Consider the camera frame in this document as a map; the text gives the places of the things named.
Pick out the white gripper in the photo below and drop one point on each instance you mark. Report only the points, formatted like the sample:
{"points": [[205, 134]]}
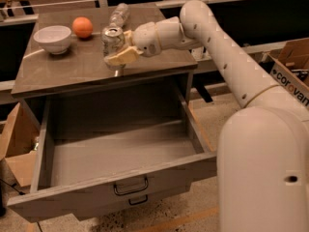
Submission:
{"points": [[145, 39]]}

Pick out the clear plastic water bottle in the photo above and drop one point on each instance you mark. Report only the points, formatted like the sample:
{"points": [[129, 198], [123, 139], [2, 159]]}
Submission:
{"points": [[120, 15]]}

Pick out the black top drawer handle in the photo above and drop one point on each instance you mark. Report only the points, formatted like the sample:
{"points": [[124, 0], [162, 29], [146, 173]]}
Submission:
{"points": [[130, 186]]}

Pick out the left clear sanitizer bottle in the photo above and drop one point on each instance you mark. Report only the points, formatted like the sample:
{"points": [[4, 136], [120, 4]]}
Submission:
{"points": [[198, 53]]}

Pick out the grey cabinet counter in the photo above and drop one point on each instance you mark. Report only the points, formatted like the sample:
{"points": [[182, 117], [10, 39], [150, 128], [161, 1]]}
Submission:
{"points": [[82, 67]]}

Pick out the open grey top drawer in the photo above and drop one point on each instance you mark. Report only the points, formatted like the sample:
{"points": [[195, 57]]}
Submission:
{"points": [[88, 142]]}

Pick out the corovan cardboard box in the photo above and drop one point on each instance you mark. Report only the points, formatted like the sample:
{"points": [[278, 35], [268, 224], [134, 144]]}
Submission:
{"points": [[291, 69]]}

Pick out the orange fruit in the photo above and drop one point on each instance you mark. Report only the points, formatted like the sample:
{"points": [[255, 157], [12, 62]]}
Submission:
{"points": [[82, 27]]}

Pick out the brown cardboard box left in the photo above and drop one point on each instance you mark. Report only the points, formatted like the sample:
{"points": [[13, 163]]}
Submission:
{"points": [[17, 145]]}

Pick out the silver 7up soda can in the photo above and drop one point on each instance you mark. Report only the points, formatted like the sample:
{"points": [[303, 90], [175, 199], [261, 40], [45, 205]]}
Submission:
{"points": [[113, 39]]}

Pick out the black drawer handle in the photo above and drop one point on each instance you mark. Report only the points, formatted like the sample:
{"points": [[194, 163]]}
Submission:
{"points": [[138, 200], [130, 186]]}

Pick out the black lower drawer handle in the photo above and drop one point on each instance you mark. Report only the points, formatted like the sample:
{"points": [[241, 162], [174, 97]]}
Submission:
{"points": [[138, 200]]}

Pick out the white ceramic bowl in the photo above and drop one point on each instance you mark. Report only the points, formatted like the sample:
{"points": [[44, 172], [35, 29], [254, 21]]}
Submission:
{"points": [[54, 39]]}

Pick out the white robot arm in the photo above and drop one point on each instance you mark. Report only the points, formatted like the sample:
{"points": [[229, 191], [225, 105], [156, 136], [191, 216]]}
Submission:
{"points": [[263, 148]]}

